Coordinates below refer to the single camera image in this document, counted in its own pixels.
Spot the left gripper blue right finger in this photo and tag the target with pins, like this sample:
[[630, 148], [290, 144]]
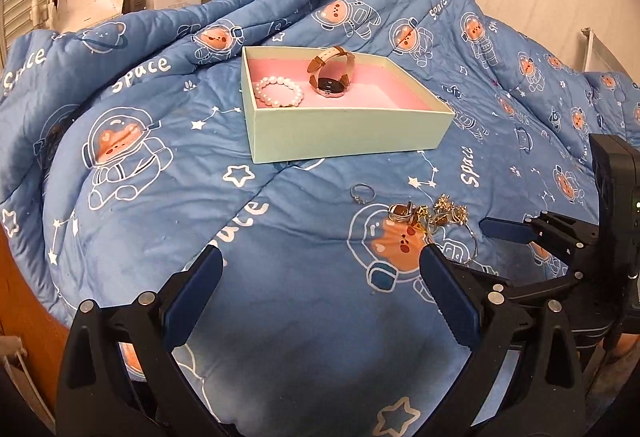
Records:
[[453, 296]]

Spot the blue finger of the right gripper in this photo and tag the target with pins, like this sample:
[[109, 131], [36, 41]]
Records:
[[507, 230]]

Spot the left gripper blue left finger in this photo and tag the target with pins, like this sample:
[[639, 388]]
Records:
[[185, 295]]

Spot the thin rose gold bangle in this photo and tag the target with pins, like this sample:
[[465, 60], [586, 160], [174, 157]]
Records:
[[459, 244]]

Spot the gold snowflake earring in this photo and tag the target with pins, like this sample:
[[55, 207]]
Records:
[[446, 211]]

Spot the brown strap wristwatch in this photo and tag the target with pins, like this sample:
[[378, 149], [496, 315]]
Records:
[[330, 72]]

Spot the blue space bear quilt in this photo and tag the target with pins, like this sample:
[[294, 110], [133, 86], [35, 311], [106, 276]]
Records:
[[124, 152]]

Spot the mint box pink lining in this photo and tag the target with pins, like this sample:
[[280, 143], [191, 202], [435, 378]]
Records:
[[384, 110]]

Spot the black camera box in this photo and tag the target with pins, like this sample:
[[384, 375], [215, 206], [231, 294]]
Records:
[[615, 166]]

